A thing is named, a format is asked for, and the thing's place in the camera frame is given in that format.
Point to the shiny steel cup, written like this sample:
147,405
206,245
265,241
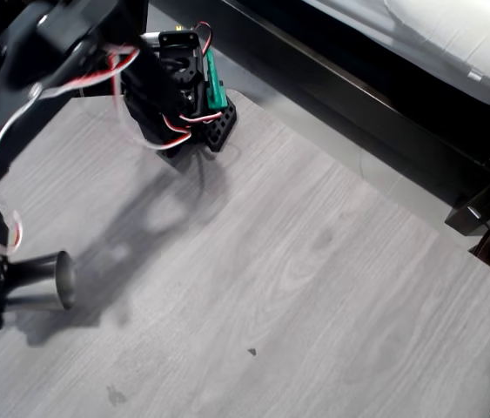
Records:
40,281

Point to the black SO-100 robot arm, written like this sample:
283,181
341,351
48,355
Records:
53,35

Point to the green circuit board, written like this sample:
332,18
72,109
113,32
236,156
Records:
216,89

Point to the dark wooden bed frame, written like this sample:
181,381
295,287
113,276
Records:
357,96

